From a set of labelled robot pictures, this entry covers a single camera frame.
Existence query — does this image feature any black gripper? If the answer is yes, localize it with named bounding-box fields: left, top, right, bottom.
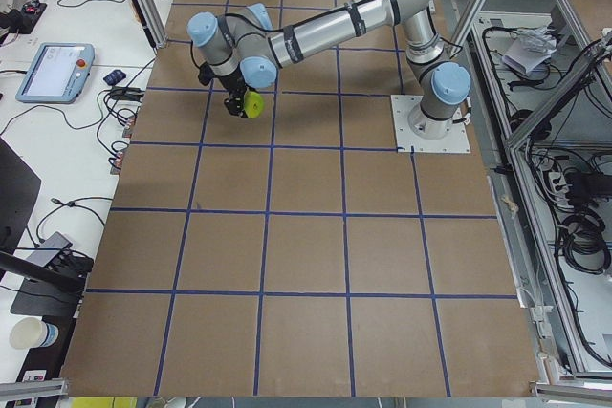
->
left=219, top=71, right=249, bottom=118

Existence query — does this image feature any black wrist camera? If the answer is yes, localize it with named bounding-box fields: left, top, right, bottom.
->
left=198, top=63, right=215, bottom=86

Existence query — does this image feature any white paper cup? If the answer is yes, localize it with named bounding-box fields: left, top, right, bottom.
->
left=9, top=317, right=59, bottom=350

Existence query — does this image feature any blue teach pendant near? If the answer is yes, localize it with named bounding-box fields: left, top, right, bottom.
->
left=15, top=42, right=96, bottom=104

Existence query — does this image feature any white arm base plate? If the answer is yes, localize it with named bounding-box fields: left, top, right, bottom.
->
left=390, top=95, right=471, bottom=154

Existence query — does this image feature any black monitor stand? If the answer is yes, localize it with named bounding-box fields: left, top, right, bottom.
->
left=1, top=142, right=93, bottom=317

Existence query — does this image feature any green apple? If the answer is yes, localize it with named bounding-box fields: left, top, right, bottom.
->
left=242, top=90, right=265, bottom=118

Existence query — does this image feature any dark blue pouch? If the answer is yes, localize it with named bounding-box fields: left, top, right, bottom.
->
left=103, top=69, right=126, bottom=86

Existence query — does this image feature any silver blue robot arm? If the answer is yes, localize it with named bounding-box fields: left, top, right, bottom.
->
left=186, top=0, right=471, bottom=132

